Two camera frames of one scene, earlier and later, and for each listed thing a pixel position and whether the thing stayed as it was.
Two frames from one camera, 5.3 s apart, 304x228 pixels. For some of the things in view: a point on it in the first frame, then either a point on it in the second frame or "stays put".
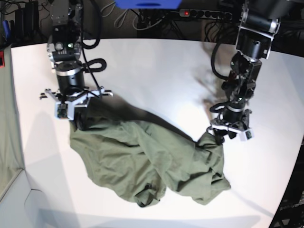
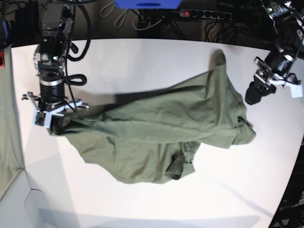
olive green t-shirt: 142,160 → 155,137
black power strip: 205,14 stays put
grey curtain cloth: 11,164 stays put
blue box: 148,4 stays put
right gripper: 234,122 → 276,68
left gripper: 71,91 → 52,101
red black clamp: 2,63 stays put
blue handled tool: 6,29 stays put
